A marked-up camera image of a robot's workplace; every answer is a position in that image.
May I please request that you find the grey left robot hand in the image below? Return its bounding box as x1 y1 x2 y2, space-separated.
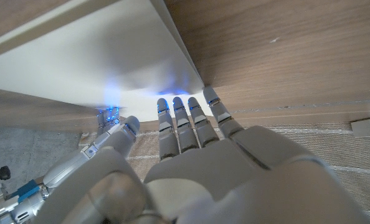
32 86 370 224

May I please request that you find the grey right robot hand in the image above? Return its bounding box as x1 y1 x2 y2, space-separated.
43 106 123 188

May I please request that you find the white power strip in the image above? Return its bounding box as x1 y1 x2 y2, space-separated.
350 118 370 138

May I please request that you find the cream paper file folder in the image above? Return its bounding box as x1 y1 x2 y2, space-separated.
0 0 206 123

